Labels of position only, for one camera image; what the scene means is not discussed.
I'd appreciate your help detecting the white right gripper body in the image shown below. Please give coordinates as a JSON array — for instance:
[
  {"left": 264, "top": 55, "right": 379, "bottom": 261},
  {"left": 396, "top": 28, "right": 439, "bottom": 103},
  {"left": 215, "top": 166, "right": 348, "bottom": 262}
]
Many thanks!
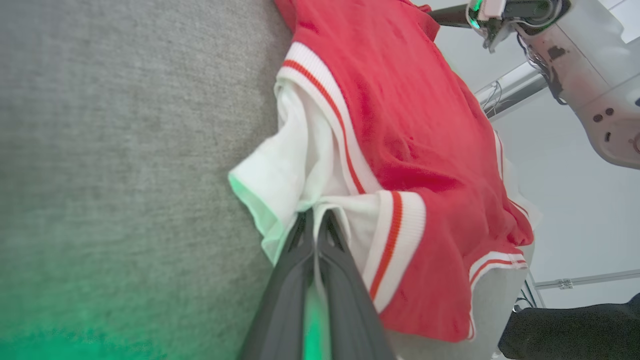
[{"left": 467, "top": 0, "right": 571, "bottom": 52}]

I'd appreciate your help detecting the aluminium frame post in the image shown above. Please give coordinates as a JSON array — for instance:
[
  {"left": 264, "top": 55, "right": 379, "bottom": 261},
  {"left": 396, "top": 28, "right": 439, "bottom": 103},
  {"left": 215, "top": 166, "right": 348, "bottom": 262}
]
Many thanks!
[{"left": 475, "top": 62, "right": 551, "bottom": 121}]

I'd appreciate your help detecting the black bulky object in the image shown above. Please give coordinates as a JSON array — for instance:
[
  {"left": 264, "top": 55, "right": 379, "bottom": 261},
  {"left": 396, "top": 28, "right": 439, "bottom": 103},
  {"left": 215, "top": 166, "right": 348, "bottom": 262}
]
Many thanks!
[{"left": 498, "top": 294, "right": 640, "bottom": 360}]

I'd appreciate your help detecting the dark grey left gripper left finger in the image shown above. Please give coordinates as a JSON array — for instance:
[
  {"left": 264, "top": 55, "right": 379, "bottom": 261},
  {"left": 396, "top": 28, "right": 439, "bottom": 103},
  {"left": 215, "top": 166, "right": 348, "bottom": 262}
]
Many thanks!
[{"left": 239, "top": 210, "right": 316, "bottom": 360}]

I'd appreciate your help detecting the thin cable bundle on frame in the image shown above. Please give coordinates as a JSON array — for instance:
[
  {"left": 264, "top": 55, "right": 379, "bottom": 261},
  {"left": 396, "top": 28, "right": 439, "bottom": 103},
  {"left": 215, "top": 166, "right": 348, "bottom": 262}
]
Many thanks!
[{"left": 480, "top": 80, "right": 505, "bottom": 118}]

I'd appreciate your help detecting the red garment with white striped trim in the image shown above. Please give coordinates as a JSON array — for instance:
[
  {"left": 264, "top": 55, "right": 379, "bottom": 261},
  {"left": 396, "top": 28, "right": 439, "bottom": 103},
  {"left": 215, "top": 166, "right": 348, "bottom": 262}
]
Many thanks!
[{"left": 228, "top": 0, "right": 543, "bottom": 343}]

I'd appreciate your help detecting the thin grey wall conduit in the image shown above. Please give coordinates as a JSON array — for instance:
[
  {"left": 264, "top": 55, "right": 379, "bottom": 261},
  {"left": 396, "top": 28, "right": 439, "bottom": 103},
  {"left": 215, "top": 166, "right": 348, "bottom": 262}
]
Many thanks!
[{"left": 534, "top": 269, "right": 640, "bottom": 292}]

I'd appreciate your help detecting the grey fabric sofa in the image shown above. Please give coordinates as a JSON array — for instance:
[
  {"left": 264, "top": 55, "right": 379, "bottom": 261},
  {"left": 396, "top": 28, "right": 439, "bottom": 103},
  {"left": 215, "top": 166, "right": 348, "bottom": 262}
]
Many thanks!
[{"left": 0, "top": 0, "right": 530, "bottom": 360}]

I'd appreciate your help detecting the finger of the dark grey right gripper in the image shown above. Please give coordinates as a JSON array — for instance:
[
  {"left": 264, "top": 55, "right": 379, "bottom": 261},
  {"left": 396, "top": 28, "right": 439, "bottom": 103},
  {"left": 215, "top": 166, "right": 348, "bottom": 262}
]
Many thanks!
[
  {"left": 429, "top": 5, "right": 473, "bottom": 17},
  {"left": 436, "top": 16, "right": 473, "bottom": 29}
]

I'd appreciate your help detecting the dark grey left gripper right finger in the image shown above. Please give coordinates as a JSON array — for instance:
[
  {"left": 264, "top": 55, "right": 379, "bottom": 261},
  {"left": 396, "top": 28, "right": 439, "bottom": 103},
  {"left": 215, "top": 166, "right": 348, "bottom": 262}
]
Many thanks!
[{"left": 317, "top": 210, "right": 396, "bottom": 360}]

